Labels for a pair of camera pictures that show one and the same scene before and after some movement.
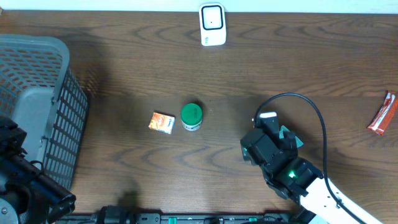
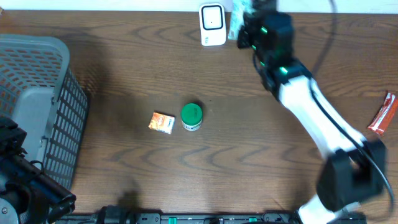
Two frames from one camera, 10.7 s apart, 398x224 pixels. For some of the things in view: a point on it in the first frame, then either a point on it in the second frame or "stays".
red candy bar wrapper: (385, 115) stays
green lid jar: (191, 117) stays
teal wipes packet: (282, 135) to (239, 7)
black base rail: (153, 218) stays
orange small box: (161, 122) stays
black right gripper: (289, 144) to (244, 31)
